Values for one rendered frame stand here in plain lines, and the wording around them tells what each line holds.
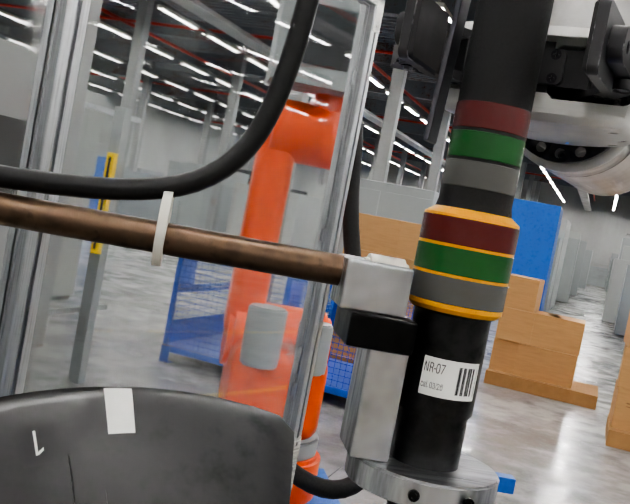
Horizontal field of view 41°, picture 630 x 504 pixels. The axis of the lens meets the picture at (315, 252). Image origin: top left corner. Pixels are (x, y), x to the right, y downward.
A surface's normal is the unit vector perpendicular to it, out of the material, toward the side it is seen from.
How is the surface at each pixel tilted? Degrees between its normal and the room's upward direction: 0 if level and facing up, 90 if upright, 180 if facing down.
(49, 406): 43
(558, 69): 90
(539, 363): 90
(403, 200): 90
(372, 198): 90
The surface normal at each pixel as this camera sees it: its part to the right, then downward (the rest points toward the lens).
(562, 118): -0.47, 0.59
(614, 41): -0.46, -0.04
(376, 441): 0.12, 0.07
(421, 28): 0.87, 0.18
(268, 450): 0.44, -0.72
